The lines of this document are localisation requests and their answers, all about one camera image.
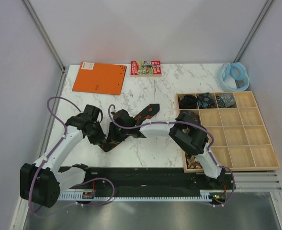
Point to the light blue headband device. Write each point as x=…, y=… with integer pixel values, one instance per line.
x=237, y=72

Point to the rolled multicolour patterned tie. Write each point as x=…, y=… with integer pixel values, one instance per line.
x=193, y=163

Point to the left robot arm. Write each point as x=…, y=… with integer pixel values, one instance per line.
x=41, y=182

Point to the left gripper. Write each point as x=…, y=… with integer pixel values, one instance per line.
x=100, y=138

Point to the rolled grey paisley tie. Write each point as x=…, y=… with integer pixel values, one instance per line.
x=225, y=100

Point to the rolled blue floral tie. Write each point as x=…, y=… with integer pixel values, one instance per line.
x=205, y=100

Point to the orange board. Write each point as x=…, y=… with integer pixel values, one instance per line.
x=100, y=78

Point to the red green book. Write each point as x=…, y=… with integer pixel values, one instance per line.
x=145, y=68

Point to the white cable duct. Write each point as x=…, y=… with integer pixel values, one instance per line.
x=81, y=195

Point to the rolled dark teal tie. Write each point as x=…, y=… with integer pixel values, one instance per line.
x=188, y=102

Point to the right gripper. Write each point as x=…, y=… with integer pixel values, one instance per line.
x=111, y=134

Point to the black orange floral tie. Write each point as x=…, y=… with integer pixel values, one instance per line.
x=147, y=113

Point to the rolled dark speckled tie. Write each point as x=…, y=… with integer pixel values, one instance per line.
x=192, y=116

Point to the wooden compartment tray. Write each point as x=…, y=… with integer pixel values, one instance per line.
x=241, y=140

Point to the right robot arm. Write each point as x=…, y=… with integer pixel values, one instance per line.
x=190, y=136

